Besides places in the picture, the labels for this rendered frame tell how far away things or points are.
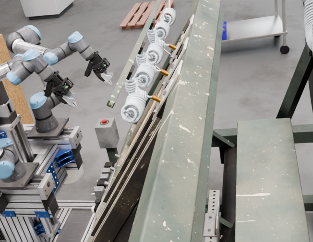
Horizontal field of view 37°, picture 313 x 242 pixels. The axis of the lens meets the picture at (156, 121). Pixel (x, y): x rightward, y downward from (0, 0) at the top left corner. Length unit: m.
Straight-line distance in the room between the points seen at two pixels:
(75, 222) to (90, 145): 1.35
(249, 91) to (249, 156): 4.02
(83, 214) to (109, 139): 0.70
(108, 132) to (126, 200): 1.47
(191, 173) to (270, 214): 0.19
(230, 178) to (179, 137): 1.74
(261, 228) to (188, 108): 0.40
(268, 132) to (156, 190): 0.46
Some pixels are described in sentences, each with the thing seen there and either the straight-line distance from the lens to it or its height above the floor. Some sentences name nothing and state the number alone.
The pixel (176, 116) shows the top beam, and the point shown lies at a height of 1.92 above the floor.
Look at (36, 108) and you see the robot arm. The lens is 3.02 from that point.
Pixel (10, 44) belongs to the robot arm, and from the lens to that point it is 2.92.
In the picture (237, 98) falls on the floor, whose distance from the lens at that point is 5.10.
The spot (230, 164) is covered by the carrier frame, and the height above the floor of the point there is 0.72.
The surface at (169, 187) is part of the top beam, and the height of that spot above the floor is 1.91.
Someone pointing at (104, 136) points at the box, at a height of 0.85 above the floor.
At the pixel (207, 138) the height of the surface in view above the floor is 1.64.
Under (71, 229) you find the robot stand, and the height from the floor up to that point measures 0.21.
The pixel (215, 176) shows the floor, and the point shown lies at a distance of 4.02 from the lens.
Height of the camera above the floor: 2.53
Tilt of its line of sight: 31 degrees down
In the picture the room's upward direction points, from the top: 11 degrees counter-clockwise
